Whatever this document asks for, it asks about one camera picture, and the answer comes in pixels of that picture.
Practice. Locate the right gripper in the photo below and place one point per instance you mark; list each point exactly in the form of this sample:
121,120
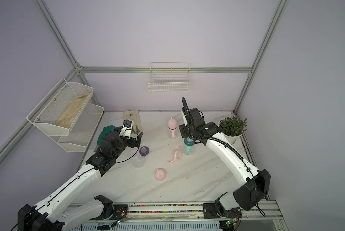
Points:
183,129

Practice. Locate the teal nipple collar with straw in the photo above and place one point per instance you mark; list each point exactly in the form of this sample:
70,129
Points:
189,142

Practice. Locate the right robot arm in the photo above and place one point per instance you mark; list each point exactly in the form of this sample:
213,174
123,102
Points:
253,183

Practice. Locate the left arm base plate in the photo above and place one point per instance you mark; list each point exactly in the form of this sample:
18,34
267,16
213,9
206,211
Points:
114,212

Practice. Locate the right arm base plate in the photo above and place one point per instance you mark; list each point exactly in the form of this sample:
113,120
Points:
221,210

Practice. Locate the lower white mesh shelf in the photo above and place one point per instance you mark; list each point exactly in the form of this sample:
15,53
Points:
83,130

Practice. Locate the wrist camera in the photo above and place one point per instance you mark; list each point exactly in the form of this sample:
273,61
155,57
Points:
126,129
186,116

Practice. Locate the aluminium front rail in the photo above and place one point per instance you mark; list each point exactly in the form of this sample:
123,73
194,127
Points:
193,211

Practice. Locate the white wire wall basket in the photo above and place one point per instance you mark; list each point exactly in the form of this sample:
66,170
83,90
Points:
167,77

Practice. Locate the green rubber glove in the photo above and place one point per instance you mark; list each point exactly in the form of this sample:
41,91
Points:
103,133

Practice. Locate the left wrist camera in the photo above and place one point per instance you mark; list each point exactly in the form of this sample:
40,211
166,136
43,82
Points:
126,129

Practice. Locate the upper white mesh shelf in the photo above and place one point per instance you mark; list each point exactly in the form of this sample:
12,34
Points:
48,115

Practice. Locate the white mesh shelf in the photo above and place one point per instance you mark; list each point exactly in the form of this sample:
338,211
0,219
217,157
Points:
48,115
83,130

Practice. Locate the purple nipple collar far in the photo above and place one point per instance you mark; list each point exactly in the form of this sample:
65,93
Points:
144,151

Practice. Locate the pink bottle cap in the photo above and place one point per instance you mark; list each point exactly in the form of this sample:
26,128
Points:
172,124
160,174

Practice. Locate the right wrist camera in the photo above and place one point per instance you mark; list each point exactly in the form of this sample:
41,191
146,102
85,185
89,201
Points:
186,116

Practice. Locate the beige glove green fingertips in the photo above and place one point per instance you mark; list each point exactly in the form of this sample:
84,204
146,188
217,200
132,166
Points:
134,116

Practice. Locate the clear baby bottle far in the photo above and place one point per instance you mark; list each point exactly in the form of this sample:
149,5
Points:
138,161

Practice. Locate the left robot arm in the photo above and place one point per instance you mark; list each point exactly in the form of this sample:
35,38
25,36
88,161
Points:
49,214

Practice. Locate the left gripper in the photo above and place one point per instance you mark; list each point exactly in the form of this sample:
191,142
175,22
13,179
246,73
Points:
132,143

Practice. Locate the beige glove in shelf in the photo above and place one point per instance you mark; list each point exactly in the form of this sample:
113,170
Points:
67,118

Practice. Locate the potted green plant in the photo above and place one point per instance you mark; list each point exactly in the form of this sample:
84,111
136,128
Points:
233,127

